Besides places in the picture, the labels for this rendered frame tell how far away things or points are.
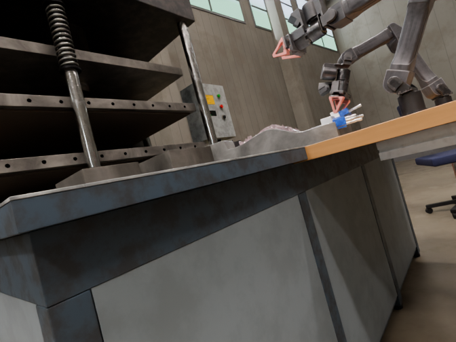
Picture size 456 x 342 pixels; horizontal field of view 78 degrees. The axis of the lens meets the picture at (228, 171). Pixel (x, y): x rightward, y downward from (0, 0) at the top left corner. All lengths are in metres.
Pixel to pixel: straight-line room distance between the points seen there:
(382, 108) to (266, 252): 9.69
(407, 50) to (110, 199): 0.90
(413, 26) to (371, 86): 9.35
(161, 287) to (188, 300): 0.06
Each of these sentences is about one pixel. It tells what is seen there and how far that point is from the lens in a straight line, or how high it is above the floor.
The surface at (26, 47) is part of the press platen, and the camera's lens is 1.52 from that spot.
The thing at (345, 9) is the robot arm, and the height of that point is 1.20.
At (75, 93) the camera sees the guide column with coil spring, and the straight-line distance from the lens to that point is 1.40.
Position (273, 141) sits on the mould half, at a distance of 0.98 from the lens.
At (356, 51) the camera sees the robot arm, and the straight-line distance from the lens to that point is 1.51.
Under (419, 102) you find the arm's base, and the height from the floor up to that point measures 0.84.
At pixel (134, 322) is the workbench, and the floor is 0.60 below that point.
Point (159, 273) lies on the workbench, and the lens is 0.47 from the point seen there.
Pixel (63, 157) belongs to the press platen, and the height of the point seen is 1.02.
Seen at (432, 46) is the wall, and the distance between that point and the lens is 10.12.
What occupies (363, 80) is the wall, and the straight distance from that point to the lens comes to 10.47.
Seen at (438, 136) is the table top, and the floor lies 0.74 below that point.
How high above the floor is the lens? 0.76
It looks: 2 degrees up
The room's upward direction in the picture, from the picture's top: 15 degrees counter-clockwise
